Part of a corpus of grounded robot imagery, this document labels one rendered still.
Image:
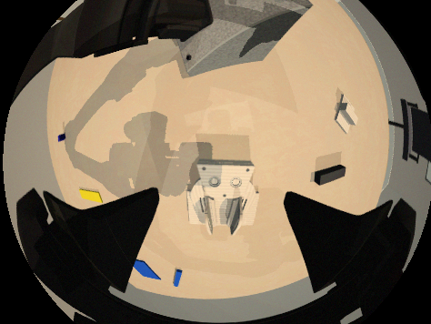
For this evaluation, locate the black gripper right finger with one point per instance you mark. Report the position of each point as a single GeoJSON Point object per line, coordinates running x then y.
{"type": "Point", "coordinates": [329, 238]}

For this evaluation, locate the blue rectangular plate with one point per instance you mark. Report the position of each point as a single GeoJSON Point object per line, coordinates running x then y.
{"type": "Point", "coordinates": [144, 269]}

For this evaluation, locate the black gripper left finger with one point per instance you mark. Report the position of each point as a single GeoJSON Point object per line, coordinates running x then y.
{"type": "Point", "coordinates": [109, 235]}

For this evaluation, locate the blue flat bar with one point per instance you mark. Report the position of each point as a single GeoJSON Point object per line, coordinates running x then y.
{"type": "Point", "coordinates": [177, 276]}

